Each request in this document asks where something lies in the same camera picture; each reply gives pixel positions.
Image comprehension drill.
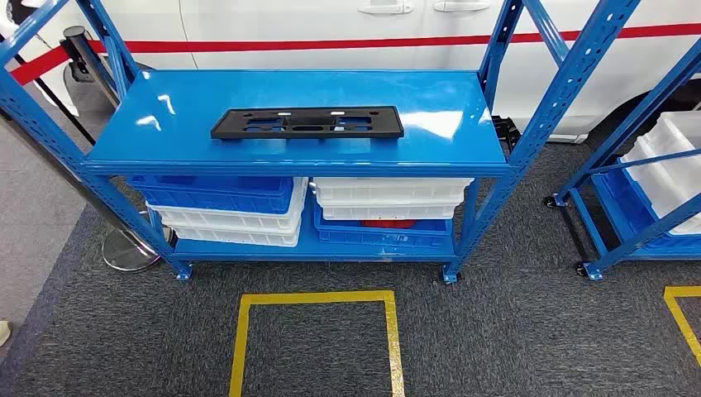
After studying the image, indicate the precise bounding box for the blue plastic crate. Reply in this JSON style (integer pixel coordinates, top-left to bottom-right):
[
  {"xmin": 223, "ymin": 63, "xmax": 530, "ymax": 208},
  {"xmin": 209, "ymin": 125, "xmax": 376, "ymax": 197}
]
[
  {"xmin": 599, "ymin": 164, "xmax": 701, "ymax": 253},
  {"xmin": 126, "ymin": 175, "xmax": 296, "ymax": 216},
  {"xmin": 312, "ymin": 203, "xmax": 455, "ymax": 251}
]

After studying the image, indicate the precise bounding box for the white plastic crate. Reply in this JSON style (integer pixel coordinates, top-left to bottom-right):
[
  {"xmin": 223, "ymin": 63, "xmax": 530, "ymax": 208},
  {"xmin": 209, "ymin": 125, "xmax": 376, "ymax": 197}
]
[
  {"xmin": 146, "ymin": 176, "xmax": 309, "ymax": 236},
  {"xmin": 319, "ymin": 199, "xmax": 458, "ymax": 222},
  {"xmin": 635, "ymin": 111, "xmax": 701, "ymax": 203},
  {"xmin": 169, "ymin": 216, "xmax": 303, "ymax": 248},
  {"xmin": 312, "ymin": 176, "xmax": 474, "ymax": 208},
  {"xmin": 621, "ymin": 147, "xmax": 701, "ymax": 237}
]

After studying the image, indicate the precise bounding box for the red item in crate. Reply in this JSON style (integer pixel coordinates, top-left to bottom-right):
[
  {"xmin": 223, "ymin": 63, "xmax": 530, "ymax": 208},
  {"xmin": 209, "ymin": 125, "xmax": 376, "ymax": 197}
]
[{"xmin": 361, "ymin": 218, "xmax": 417, "ymax": 230}]

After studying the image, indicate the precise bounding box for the red barrier belt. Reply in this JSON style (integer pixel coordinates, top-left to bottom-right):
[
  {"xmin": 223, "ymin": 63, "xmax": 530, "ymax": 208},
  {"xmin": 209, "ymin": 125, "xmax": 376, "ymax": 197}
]
[
  {"xmin": 87, "ymin": 22, "xmax": 701, "ymax": 56},
  {"xmin": 9, "ymin": 46, "xmax": 75, "ymax": 86}
]

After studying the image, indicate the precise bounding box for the white car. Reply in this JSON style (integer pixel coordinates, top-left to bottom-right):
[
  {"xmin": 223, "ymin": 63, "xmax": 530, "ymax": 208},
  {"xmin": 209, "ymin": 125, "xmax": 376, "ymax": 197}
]
[{"xmin": 0, "ymin": 0, "xmax": 701, "ymax": 145}]

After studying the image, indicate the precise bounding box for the chrome stanchion with round base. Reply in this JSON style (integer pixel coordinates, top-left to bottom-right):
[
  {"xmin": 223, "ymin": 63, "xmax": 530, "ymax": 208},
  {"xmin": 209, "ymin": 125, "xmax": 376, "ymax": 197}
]
[{"xmin": 0, "ymin": 112, "xmax": 178, "ymax": 274}]

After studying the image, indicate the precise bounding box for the black plastic mounting plate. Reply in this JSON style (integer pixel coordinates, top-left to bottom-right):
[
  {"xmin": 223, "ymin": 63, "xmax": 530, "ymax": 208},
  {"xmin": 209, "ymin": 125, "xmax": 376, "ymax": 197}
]
[{"xmin": 210, "ymin": 106, "xmax": 405, "ymax": 141}]

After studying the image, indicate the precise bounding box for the blue metal shelf rack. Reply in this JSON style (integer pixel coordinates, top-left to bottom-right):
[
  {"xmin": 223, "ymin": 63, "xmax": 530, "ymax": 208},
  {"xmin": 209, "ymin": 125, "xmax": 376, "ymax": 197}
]
[
  {"xmin": 545, "ymin": 38, "xmax": 701, "ymax": 281},
  {"xmin": 0, "ymin": 0, "xmax": 641, "ymax": 285}
]

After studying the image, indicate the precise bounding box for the black-headed stanchion post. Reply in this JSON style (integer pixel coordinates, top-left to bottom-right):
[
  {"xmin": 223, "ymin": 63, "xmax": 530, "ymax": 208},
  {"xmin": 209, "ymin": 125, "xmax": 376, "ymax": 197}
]
[{"xmin": 61, "ymin": 26, "xmax": 121, "ymax": 106}]

